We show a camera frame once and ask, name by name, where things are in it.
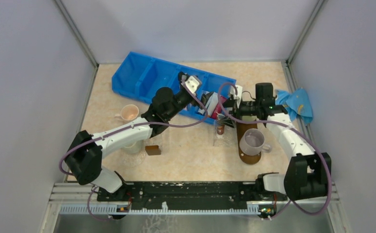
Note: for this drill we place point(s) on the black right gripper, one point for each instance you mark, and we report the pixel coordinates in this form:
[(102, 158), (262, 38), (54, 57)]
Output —
[(229, 103)]

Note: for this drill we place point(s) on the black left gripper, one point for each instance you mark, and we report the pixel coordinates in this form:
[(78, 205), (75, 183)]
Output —
[(204, 97)]

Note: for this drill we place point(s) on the white tube orange cap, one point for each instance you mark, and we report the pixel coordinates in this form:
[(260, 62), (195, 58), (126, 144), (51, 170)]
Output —
[(211, 104)]

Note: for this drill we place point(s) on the clear textured acrylic tray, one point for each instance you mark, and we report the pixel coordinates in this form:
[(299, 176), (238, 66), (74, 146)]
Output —
[(228, 139)]

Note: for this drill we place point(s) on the grey ceramic mug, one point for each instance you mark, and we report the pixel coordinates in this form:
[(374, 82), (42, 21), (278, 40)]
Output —
[(253, 142)]

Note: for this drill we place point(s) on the clear holder with wooden ends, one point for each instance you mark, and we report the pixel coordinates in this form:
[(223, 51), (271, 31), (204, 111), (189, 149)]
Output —
[(157, 145)]

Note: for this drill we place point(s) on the white ceramic mug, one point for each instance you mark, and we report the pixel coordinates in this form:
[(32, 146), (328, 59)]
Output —
[(128, 113)]

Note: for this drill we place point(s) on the cream speckled ceramic mug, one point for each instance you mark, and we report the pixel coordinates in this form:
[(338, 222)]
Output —
[(134, 148)]

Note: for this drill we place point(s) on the green ceramic mug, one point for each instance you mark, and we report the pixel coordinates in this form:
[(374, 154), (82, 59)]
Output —
[(248, 118)]

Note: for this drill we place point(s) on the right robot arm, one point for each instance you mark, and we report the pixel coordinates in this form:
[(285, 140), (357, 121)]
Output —
[(308, 172)]

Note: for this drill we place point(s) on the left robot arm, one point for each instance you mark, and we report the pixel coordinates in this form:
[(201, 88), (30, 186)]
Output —
[(85, 155)]

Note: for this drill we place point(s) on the brown oval wooden tray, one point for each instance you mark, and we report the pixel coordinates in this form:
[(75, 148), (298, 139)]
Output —
[(240, 131)]

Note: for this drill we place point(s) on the blue crumpled cloth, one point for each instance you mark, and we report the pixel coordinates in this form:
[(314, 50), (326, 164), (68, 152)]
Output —
[(296, 103)]

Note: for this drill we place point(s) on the blue divided storage bin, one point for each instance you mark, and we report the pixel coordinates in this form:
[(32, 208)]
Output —
[(140, 76)]

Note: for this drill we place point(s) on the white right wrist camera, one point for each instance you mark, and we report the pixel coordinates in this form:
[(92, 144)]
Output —
[(236, 94)]

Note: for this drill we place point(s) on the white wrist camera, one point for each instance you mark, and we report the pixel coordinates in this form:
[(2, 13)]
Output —
[(192, 83), (236, 94)]

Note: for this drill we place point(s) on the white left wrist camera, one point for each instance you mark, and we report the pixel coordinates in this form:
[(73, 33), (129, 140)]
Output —
[(192, 83)]

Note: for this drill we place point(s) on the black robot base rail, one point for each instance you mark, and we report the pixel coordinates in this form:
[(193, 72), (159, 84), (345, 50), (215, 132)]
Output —
[(189, 196)]

